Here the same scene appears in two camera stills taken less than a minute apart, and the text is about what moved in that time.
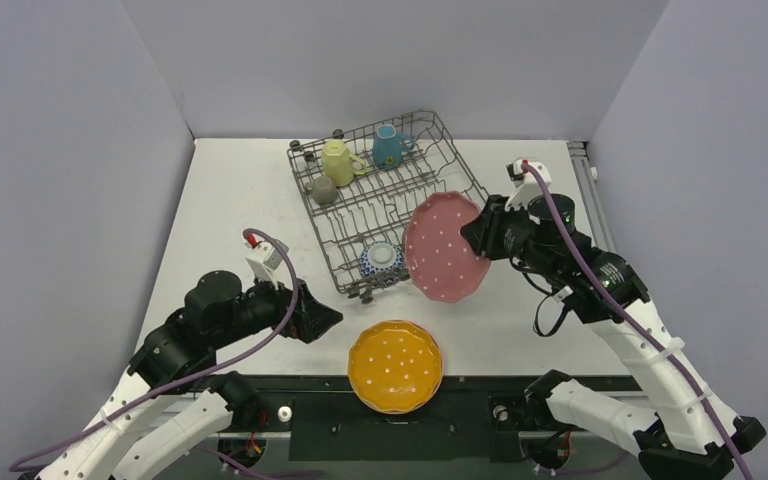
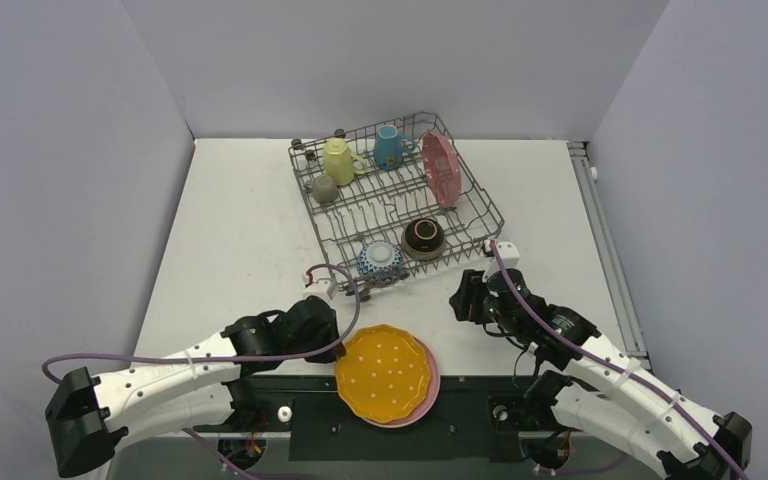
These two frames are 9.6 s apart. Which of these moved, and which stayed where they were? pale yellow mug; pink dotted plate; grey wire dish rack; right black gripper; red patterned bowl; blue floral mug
Moved: pink dotted plate; right black gripper
Stayed: grey wire dish rack; pale yellow mug; blue floral mug; red patterned bowl
